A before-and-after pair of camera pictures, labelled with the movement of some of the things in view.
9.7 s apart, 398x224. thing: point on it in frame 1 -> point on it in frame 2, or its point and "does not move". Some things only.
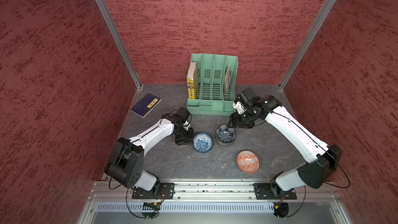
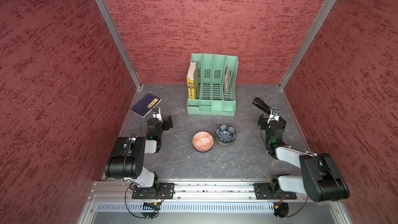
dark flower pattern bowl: (225, 136) does not move
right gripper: (236, 122) -> (262, 122)
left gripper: (189, 138) -> (166, 126)
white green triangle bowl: (224, 144) does not move
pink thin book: (227, 80) does not move
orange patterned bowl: (247, 162) -> (202, 141)
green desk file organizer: (216, 88) does not move
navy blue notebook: (144, 106) does not move
